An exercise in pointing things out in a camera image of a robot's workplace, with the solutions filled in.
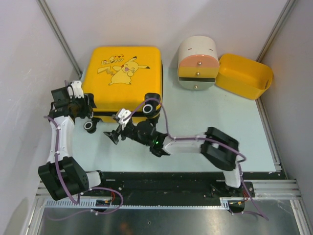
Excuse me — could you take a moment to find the yellow Pikachu suitcase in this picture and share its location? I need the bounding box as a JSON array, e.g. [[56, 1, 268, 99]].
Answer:
[[82, 46, 163, 133]]

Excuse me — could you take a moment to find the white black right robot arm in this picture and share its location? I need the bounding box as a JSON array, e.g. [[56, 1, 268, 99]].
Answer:
[[104, 120, 244, 196]]

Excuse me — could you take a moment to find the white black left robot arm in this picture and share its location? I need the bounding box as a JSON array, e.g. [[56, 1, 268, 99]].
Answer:
[[38, 83, 108, 204]]

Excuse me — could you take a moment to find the white pastel mini drawer cabinet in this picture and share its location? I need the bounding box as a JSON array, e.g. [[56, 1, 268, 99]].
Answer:
[[177, 36, 220, 91]]

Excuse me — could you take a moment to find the yellow plastic basket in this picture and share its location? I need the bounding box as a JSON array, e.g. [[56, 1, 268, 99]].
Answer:
[[216, 53, 273, 100]]

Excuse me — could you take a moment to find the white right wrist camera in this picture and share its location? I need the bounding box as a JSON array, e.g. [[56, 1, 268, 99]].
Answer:
[[116, 108, 132, 125]]

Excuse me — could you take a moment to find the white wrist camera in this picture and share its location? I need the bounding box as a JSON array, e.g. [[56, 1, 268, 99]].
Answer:
[[116, 108, 132, 125], [67, 80, 84, 99]]

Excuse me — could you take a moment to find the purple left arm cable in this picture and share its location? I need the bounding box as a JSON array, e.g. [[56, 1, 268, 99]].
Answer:
[[43, 115, 124, 221]]

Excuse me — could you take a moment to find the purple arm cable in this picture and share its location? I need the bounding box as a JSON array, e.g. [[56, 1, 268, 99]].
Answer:
[[127, 97, 269, 221], [43, 115, 124, 221]]

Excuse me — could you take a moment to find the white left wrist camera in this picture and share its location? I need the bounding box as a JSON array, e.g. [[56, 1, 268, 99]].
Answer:
[[67, 80, 84, 99]]

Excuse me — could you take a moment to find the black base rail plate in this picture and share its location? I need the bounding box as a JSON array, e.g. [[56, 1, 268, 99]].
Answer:
[[84, 171, 287, 199]]

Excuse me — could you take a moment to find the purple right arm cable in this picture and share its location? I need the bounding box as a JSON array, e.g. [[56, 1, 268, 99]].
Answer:
[[127, 97, 269, 221]]

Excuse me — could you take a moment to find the left aluminium corner post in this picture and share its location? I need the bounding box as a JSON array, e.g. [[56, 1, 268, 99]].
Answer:
[[36, 0, 83, 77]]

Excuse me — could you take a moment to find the aluminium corner post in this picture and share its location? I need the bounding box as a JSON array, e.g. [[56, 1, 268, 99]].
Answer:
[[256, 0, 298, 63], [36, 0, 83, 77]]

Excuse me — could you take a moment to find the white slotted cable duct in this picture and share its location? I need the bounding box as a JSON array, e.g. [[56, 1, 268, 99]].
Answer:
[[45, 199, 229, 210]]

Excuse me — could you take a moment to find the aluminium frame rail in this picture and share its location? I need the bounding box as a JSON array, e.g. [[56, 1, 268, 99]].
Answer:
[[35, 179, 303, 199]]

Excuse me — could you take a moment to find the right aluminium corner post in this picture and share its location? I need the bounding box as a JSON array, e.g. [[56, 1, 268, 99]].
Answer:
[[256, 0, 298, 63]]

